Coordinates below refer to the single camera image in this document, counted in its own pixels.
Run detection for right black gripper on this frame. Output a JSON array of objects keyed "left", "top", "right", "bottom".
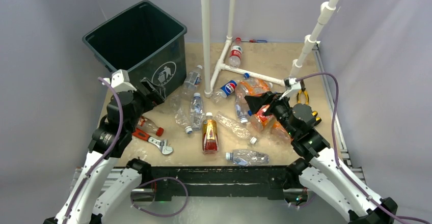
[{"left": 246, "top": 91, "right": 297, "bottom": 137}]

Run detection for large orange soda bottle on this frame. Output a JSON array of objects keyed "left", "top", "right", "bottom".
[{"left": 235, "top": 77, "right": 273, "bottom": 103}]

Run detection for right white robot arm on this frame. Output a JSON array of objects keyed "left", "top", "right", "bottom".
[{"left": 245, "top": 92, "right": 398, "bottom": 223}]

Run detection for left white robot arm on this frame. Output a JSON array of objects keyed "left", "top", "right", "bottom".
[{"left": 44, "top": 74, "right": 156, "bottom": 223}]

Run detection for clear bottle near bin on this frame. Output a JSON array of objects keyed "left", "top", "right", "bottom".
[{"left": 181, "top": 65, "right": 203, "bottom": 98}]

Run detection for dark green trash bin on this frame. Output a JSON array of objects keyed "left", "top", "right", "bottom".
[{"left": 83, "top": 0, "right": 187, "bottom": 97}]

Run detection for blue label water bottle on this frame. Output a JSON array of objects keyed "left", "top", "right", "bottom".
[{"left": 235, "top": 96, "right": 250, "bottom": 124}]

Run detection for small orange bottle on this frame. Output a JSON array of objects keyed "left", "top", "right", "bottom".
[{"left": 270, "top": 121, "right": 291, "bottom": 143}]

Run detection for red cap tea bottle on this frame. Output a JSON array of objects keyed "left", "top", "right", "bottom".
[{"left": 136, "top": 116, "right": 164, "bottom": 136}]

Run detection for long crushed clear bottle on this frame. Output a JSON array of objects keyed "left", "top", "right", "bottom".
[{"left": 215, "top": 111, "right": 258, "bottom": 145}]

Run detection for clear bottle white cap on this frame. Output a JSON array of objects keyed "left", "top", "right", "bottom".
[{"left": 190, "top": 93, "right": 205, "bottom": 131}]

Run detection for small pepsi bottle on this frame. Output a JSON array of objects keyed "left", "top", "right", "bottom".
[{"left": 210, "top": 73, "right": 250, "bottom": 104}]

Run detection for red label water bottle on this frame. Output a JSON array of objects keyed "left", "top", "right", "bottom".
[{"left": 228, "top": 37, "right": 242, "bottom": 68}]

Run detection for clear bottle front edge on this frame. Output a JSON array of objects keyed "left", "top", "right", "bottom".
[{"left": 225, "top": 149, "right": 269, "bottom": 166}]

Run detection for yellow red tea bottle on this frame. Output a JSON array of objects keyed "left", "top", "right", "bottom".
[{"left": 202, "top": 112, "right": 219, "bottom": 154}]

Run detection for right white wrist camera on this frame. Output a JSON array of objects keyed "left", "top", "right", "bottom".
[{"left": 280, "top": 77, "right": 302, "bottom": 100}]

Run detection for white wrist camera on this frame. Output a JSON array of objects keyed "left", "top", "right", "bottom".
[
  {"left": 280, "top": 77, "right": 302, "bottom": 100},
  {"left": 102, "top": 69, "right": 137, "bottom": 93}
]

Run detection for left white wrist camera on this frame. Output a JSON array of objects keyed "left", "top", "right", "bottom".
[{"left": 102, "top": 69, "right": 137, "bottom": 93}]

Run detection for yellow handle pliers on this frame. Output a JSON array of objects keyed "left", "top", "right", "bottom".
[{"left": 296, "top": 80, "right": 309, "bottom": 105}]

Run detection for red handle adjustable wrench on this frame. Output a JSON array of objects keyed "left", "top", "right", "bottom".
[{"left": 132, "top": 129, "right": 174, "bottom": 155}]

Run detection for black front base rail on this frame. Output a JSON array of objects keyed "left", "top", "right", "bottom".
[{"left": 151, "top": 165, "right": 301, "bottom": 201}]

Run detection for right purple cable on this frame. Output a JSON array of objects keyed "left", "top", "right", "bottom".
[{"left": 295, "top": 72, "right": 432, "bottom": 224}]

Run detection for purple cable loop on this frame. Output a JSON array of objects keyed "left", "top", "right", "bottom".
[{"left": 129, "top": 177, "right": 189, "bottom": 218}]

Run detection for white PVC pipe frame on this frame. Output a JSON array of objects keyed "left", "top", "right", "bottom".
[{"left": 201, "top": 0, "right": 339, "bottom": 98}]

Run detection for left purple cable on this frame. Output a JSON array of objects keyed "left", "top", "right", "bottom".
[{"left": 64, "top": 76, "right": 124, "bottom": 220}]

